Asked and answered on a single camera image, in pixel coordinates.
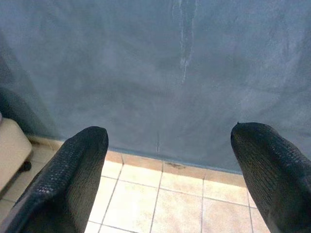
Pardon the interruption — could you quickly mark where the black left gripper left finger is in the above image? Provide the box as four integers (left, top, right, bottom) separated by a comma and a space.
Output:
0, 126, 109, 233

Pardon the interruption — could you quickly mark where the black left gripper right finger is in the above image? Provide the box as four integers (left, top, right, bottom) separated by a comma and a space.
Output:
230, 122, 311, 233

